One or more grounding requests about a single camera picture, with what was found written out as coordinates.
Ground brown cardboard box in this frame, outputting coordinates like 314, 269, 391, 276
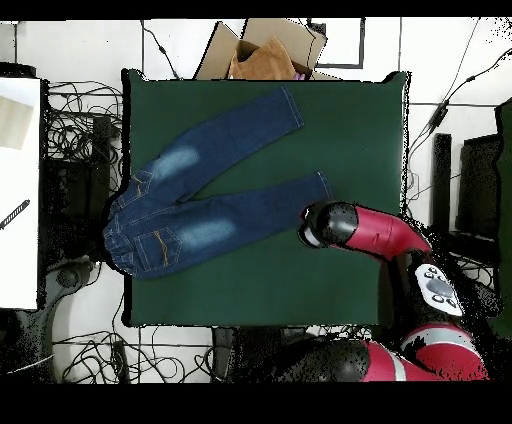
193, 17, 341, 81

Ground dark green table cloth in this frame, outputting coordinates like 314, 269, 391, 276
120, 67, 411, 328

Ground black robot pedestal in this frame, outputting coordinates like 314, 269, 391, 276
210, 325, 307, 383

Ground black rectangular frame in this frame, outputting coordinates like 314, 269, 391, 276
306, 17, 366, 70

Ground tangled black cables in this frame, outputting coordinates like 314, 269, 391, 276
46, 79, 125, 193
51, 325, 213, 383

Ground black threaded rod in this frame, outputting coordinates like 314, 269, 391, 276
0, 198, 32, 231

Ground blue denim jeans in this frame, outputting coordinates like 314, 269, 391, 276
101, 84, 335, 280

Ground white table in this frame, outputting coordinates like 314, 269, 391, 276
0, 76, 42, 311

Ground thin black cable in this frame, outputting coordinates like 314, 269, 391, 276
140, 19, 181, 80

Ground black power strip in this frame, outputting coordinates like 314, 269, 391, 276
112, 339, 131, 383

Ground beige paper sheet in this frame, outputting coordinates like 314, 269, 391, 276
0, 95, 35, 151

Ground black cable with adapter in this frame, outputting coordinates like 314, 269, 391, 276
407, 47, 512, 161

